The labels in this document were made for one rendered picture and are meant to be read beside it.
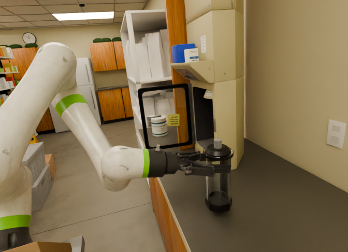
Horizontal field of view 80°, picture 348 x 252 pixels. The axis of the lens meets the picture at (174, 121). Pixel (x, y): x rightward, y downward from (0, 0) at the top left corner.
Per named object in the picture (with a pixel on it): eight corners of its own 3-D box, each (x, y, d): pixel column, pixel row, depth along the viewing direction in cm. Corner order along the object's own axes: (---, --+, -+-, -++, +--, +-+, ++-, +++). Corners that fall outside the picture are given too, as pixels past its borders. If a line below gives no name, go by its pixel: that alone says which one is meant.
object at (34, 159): (51, 163, 285) (44, 141, 276) (35, 186, 229) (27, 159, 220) (16, 170, 275) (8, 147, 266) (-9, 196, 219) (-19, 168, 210)
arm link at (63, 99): (36, 72, 79) (69, 65, 86) (42, 94, 89) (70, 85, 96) (58, 107, 74) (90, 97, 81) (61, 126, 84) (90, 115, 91)
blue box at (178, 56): (189, 61, 118) (188, 44, 116) (196, 61, 109) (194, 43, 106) (172, 63, 116) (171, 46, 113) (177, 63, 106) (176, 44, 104)
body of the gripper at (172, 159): (168, 157, 64) (195, 157, 67) (161, 147, 72) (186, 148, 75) (165, 179, 66) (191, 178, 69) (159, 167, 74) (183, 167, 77)
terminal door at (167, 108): (192, 144, 134) (188, 82, 123) (146, 151, 131) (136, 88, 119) (192, 143, 135) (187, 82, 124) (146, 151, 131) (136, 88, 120)
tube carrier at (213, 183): (223, 190, 86) (223, 143, 81) (238, 206, 76) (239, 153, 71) (200, 196, 84) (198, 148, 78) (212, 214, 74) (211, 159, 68)
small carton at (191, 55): (193, 61, 104) (192, 49, 103) (199, 61, 100) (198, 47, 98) (185, 62, 103) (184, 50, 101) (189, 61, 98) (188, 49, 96)
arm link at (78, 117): (59, 109, 75) (88, 98, 81) (63, 125, 84) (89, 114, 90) (111, 193, 66) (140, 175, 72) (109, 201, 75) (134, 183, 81)
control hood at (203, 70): (189, 79, 124) (188, 61, 121) (214, 82, 94) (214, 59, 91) (171, 81, 121) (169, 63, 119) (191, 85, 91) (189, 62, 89)
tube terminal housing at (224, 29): (228, 142, 144) (225, 22, 122) (259, 163, 114) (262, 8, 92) (194, 150, 138) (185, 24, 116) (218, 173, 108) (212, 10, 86)
